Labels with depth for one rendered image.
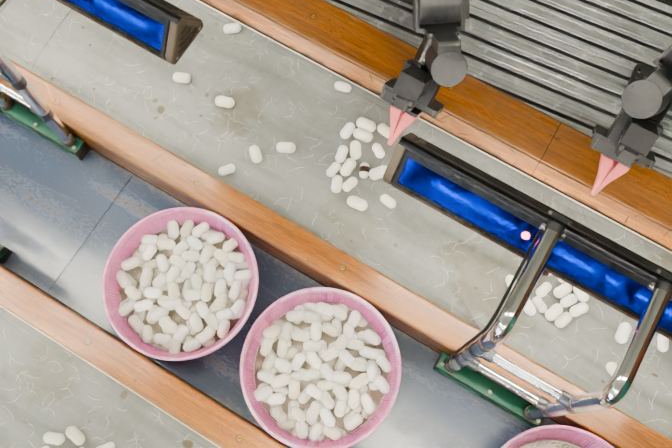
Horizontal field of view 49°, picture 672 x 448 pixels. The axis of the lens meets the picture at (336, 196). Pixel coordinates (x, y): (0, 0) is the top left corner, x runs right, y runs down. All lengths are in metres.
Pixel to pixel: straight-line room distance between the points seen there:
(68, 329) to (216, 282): 0.26
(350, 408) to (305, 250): 0.28
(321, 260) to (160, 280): 0.28
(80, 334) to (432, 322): 0.59
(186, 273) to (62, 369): 0.26
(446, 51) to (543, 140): 0.33
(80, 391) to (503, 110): 0.89
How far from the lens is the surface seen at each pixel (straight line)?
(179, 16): 1.10
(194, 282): 1.33
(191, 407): 1.28
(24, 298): 1.38
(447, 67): 1.17
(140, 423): 1.32
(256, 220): 1.32
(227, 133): 1.41
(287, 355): 1.30
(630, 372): 0.97
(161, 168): 1.38
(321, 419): 1.29
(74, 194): 1.51
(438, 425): 1.36
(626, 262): 1.00
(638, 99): 1.18
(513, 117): 1.42
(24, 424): 1.38
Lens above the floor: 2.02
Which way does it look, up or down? 71 degrees down
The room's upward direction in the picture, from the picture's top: straight up
